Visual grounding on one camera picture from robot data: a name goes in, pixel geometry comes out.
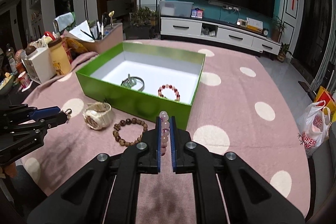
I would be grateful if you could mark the white paper sheet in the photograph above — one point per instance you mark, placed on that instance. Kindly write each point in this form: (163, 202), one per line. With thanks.
(83, 32)

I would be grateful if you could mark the small floor potted plant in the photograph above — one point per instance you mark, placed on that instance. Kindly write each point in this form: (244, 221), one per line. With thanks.
(284, 51)

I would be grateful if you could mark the tall potted plant on cabinet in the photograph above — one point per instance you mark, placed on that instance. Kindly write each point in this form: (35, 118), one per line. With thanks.
(278, 27)

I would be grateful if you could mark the pink desk organizer box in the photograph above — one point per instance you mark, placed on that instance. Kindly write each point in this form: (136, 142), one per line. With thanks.
(111, 39)

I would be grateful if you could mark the white plastic shopping bag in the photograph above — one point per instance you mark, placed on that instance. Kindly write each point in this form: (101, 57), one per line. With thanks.
(313, 126)

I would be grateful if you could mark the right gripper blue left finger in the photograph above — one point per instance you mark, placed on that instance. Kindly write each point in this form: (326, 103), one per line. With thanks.
(158, 142)

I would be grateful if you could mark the silver bangle with green charm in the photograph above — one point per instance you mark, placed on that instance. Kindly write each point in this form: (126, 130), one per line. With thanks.
(132, 81)

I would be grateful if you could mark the green jewelry box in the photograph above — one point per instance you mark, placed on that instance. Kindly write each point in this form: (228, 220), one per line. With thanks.
(171, 77)

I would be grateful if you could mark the yellow bottle brown cap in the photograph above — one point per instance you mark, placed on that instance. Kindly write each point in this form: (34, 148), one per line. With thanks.
(59, 57)

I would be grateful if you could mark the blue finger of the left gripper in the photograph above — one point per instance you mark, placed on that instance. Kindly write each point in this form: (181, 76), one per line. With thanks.
(38, 114)
(53, 121)

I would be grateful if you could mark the pink polka dot blanket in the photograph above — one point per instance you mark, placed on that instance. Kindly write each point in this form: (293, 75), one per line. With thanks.
(238, 160)

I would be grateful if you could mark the orange paper bag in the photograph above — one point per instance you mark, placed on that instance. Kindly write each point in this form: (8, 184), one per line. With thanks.
(324, 96)

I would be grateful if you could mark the white carton box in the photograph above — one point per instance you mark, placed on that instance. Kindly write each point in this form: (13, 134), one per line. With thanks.
(39, 65)

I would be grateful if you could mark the white tv cabinet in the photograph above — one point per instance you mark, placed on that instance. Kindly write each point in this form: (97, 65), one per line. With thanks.
(192, 29)

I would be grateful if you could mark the potted green plant black pot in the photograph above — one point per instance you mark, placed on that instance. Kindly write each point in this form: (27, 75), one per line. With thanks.
(143, 24)

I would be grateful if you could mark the clear plastic storage bin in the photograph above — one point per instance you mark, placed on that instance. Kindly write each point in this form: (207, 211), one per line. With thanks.
(175, 8)

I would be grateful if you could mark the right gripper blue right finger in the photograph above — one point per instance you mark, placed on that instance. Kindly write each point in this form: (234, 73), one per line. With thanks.
(172, 142)

